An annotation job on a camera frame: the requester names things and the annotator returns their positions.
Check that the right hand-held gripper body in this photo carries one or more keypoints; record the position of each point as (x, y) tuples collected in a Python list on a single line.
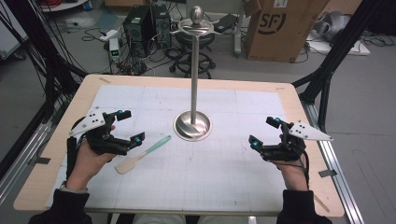
[(289, 149)]

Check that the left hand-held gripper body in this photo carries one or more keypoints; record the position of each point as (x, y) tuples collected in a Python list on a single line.
[(93, 119)]

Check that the person's right hand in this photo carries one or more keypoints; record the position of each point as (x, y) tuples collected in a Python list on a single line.
[(294, 175)]

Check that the person's left hand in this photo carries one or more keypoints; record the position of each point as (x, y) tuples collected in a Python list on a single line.
[(85, 165)]

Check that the grey tape piece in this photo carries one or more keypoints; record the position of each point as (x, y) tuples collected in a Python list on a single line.
[(327, 173), (42, 160)]

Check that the white grid mat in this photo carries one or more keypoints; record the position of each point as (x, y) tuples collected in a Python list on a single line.
[(202, 174)]

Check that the brown tape strip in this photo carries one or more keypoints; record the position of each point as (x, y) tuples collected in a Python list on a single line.
[(322, 203)]

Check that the white device with green light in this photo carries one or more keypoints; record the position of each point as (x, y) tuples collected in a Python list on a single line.
[(114, 48)]

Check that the steel utensil stand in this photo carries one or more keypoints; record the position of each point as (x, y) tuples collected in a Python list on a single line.
[(194, 93)]

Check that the white power strip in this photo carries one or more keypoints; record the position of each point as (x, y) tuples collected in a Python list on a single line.
[(108, 35)]

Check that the black rolling stool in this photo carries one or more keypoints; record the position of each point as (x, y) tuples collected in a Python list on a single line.
[(186, 62)]

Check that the black computer tower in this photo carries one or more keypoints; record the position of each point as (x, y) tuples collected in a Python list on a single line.
[(162, 26), (137, 31)]

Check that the brown cardboard box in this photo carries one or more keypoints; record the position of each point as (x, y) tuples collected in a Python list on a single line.
[(280, 34)]

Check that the black power adapter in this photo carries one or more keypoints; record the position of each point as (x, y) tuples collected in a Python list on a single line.
[(225, 23)]

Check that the silver grey shell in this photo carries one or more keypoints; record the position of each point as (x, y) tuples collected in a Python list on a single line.
[(334, 25)]

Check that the aluminium rail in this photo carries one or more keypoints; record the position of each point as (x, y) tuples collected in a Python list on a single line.
[(339, 183), (28, 152)]

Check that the black metal frame stand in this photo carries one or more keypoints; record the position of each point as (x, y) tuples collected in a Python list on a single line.
[(40, 46), (336, 46)]

